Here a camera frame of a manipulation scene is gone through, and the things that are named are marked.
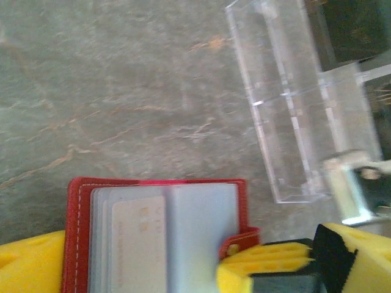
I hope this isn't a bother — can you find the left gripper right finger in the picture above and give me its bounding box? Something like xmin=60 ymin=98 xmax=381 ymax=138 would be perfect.
xmin=311 ymin=222 xmax=391 ymax=293

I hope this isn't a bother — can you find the red leather card holder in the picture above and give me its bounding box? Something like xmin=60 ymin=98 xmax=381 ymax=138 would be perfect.
xmin=60 ymin=176 xmax=261 ymax=293

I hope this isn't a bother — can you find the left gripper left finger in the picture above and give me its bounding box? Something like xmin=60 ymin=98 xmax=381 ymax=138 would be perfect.
xmin=0 ymin=230 xmax=67 ymax=293

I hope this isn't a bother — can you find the white credit card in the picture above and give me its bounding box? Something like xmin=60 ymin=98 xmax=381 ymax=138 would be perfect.
xmin=110 ymin=195 xmax=168 ymax=293

